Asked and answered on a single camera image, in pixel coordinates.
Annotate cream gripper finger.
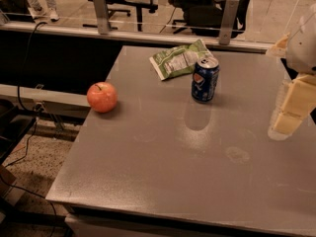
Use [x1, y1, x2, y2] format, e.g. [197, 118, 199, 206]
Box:
[268, 73, 316, 140]
[266, 33, 289, 57]

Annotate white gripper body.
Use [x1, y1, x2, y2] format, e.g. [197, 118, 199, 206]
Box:
[285, 4, 316, 74]

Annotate red apple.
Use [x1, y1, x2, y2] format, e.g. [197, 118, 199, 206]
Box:
[87, 82, 118, 113]

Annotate blue soda can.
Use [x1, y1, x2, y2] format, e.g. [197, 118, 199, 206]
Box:
[192, 56, 219, 103]

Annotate green chip bag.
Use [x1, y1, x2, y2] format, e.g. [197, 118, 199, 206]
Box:
[149, 39, 213, 81]

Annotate black office chair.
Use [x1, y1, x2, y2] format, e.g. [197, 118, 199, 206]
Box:
[82, 0, 159, 33]

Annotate person legs and shoes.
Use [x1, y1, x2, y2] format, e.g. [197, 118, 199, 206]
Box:
[26, 0, 61, 23]

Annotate glass barrier rail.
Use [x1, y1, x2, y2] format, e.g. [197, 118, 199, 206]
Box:
[0, 12, 275, 53]

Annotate right metal bracket post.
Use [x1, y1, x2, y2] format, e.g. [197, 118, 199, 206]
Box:
[219, 0, 239, 45]

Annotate metal bracket post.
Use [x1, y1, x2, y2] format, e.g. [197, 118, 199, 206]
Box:
[93, 0, 111, 35]
[219, 0, 239, 45]

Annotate left metal bracket post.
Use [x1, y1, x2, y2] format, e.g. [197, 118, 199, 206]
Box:
[93, 0, 111, 35]

